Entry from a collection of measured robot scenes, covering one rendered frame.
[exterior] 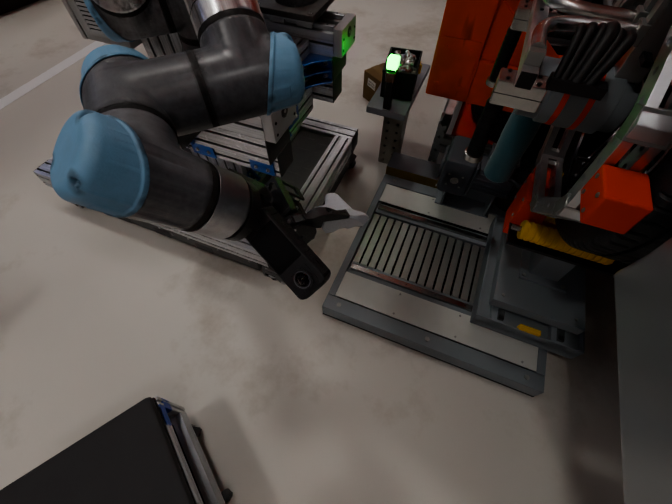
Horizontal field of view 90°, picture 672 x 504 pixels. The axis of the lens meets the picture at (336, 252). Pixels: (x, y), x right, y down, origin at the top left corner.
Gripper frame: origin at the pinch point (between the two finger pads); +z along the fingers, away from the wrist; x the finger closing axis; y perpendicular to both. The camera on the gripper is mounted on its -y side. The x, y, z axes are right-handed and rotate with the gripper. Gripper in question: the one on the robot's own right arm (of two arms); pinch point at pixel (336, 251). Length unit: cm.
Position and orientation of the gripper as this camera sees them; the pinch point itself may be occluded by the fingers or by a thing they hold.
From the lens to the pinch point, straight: 53.2
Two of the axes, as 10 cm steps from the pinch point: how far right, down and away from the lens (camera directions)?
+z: 5.5, 1.7, 8.2
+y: -4.3, -7.8, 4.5
